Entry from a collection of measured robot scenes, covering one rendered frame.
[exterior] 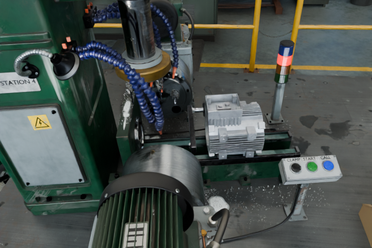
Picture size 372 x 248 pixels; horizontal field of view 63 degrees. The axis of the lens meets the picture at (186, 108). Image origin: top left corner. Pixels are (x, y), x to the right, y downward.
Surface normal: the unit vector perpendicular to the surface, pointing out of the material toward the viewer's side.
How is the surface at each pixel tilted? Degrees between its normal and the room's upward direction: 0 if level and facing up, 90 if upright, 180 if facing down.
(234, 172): 90
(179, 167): 28
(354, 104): 0
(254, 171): 90
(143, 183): 3
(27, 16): 90
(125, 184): 16
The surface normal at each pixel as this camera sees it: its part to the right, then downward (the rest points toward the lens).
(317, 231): -0.04, -0.80
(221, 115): 0.04, 0.60
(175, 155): 0.37, -0.75
